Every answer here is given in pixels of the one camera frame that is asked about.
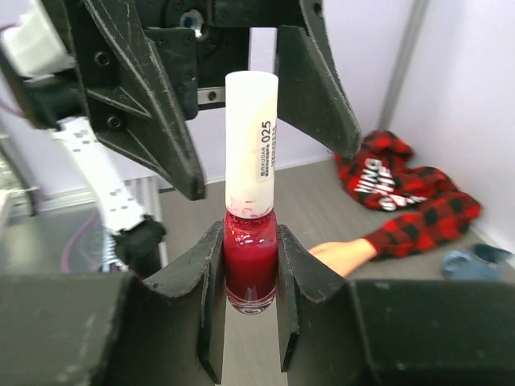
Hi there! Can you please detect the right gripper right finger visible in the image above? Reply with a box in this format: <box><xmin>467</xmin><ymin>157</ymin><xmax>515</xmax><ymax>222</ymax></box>
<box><xmin>276</xmin><ymin>226</ymin><xmax>514</xmax><ymax>385</ymax></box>

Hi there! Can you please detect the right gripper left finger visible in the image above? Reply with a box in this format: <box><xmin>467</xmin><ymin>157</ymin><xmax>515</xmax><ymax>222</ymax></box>
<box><xmin>1</xmin><ymin>222</ymin><xmax>225</xmax><ymax>385</ymax></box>

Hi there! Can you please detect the mannequin hand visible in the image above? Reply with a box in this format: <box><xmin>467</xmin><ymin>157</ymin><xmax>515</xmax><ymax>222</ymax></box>
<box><xmin>309</xmin><ymin>238</ymin><xmax>377</xmax><ymax>277</ymax></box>

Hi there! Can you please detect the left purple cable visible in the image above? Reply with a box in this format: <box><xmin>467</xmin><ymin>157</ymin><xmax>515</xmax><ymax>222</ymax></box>
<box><xmin>60</xmin><ymin>208</ymin><xmax>105</xmax><ymax>274</ymax></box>

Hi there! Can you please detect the white nail polish cap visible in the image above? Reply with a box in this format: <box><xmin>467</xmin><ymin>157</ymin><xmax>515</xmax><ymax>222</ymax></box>
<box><xmin>225</xmin><ymin>71</ymin><xmax>278</xmax><ymax>219</ymax></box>

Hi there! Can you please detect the red black plaid shirt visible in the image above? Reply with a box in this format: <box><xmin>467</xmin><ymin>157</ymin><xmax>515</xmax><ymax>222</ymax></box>
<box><xmin>334</xmin><ymin>131</ymin><xmax>481</xmax><ymax>259</ymax></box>

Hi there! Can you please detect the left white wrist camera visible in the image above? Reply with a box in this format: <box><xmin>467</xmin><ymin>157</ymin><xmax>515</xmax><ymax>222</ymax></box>
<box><xmin>0</xmin><ymin>0</ymin><xmax>77</xmax><ymax>129</ymax></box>

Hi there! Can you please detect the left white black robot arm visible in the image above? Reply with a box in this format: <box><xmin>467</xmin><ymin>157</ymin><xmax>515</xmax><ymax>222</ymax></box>
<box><xmin>1</xmin><ymin>1</ymin><xmax>361</xmax><ymax>277</ymax></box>

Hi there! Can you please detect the blue ceramic jug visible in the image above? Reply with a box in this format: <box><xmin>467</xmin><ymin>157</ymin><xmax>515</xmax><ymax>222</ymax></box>
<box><xmin>441</xmin><ymin>244</ymin><xmax>514</xmax><ymax>281</ymax></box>

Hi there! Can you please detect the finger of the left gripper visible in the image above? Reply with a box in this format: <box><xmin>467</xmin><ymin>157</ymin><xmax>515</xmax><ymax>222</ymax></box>
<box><xmin>275</xmin><ymin>1</ymin><xmax>361</xmax><ymax>158</ymax></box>

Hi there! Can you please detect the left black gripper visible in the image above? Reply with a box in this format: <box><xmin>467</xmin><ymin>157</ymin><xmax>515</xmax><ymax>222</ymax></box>
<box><xmin>66</xmin><ymin>1</ymin><xmax>303</xmax><ymax>201</ymax></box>

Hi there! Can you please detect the red nail polish bottle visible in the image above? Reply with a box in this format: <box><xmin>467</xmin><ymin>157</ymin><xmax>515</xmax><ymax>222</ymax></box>
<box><xmin>223</xmin><ymin>211</ymin><xmax>278</xmax><ymax>315</ymax></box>

